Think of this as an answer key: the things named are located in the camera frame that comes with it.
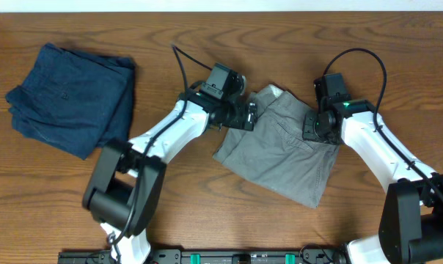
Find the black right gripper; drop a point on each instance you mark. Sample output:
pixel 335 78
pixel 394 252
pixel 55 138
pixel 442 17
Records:
pixel 309 131

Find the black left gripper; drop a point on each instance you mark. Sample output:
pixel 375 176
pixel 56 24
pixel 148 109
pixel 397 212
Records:
pixel 249 117

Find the grey cotton shorts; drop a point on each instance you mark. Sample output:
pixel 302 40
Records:
pixel 274 155

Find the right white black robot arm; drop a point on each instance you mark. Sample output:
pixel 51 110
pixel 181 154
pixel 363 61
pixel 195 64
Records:
pixel 411 225

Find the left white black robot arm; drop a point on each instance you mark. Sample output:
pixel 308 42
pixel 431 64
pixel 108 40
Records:
pixel 125 185

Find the folded navy blue shorts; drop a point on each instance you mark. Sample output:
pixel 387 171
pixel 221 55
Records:
pixel 74 101

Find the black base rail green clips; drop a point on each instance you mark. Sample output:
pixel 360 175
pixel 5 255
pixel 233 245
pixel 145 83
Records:
pixel 309 254

